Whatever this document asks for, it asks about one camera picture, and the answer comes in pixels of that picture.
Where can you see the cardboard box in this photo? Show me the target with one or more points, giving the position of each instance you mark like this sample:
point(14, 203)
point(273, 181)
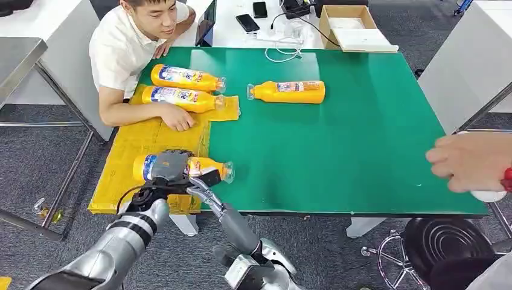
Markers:
point(324, 26)

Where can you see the red wristband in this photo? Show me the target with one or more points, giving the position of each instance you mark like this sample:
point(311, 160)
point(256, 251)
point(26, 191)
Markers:
point(508, 180)

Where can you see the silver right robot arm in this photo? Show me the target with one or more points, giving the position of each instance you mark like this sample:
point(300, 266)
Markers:
point(276, 268)

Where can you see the bench caster wheel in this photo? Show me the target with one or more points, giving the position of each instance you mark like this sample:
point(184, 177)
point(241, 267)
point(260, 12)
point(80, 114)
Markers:
point(47, 210)

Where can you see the orange drink bottle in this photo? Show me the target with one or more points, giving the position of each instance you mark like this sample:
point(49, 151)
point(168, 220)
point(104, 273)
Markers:
point(140, 168)
point(288, 93)
point(176, 99)
point(180, 78)

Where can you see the white desk panel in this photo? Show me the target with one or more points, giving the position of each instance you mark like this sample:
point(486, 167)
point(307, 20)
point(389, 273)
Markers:
point(72, 72)

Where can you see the black charger device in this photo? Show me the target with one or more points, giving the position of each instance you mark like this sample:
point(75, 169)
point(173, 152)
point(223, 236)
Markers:
point(295, 7)

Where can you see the yellow sheet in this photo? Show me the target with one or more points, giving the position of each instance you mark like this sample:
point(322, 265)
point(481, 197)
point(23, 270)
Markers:
point(132, 160)

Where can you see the white sheet in box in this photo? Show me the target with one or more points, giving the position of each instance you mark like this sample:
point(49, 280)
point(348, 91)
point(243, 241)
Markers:
point(360, 37)

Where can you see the seated person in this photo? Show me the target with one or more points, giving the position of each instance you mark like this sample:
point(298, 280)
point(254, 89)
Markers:
point(120, 52)

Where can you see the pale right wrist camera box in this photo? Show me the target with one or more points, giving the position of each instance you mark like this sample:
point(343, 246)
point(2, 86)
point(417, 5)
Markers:
point(244, 272)

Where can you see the white table leg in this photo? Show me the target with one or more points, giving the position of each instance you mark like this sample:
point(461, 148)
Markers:
point(184, 223)
point(364, 227)

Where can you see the white round object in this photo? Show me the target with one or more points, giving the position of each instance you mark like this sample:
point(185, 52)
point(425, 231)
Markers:
point(488, 196)

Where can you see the dark laptop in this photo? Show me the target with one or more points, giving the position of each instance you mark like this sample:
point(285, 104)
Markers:
point(206, 24)

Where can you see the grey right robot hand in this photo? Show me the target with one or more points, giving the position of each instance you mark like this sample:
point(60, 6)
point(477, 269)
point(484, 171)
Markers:
point(238, 230)

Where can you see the black smartphone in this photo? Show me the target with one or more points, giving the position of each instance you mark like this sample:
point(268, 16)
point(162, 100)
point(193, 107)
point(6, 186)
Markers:
point(247, 23)
point(260, 9)

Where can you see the person's hand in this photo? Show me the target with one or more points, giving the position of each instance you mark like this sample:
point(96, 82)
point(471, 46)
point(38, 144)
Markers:
point(472, 160)

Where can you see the black round stool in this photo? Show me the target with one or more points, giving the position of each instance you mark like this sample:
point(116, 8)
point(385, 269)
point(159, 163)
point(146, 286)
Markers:
point(448, 250)

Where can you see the white desk with steel legs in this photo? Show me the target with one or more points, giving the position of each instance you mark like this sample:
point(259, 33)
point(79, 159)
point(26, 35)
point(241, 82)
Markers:
point(468, 68)

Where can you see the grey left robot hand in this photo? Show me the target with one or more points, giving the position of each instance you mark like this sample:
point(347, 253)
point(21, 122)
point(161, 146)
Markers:
point(170, 166)

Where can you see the green table mat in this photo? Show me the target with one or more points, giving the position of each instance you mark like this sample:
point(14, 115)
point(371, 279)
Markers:
point(340, 140)

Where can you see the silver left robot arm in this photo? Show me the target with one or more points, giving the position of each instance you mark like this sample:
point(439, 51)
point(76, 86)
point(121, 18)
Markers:
point(116, 244)

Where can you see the yellow tape piece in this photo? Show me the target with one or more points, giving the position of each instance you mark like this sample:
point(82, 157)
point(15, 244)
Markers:
point(5, 283)

